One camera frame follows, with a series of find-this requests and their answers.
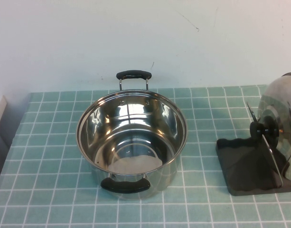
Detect teal tile-pattern table mat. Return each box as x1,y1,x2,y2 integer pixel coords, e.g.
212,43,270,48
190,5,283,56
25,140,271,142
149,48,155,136
0,85,291,228

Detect stainless steel pot black handles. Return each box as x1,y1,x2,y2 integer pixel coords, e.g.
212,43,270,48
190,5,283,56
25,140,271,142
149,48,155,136
75,69,189,201

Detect black tray wire lid rack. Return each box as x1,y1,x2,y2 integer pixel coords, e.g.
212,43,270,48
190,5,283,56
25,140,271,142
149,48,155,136
216,101,291,197

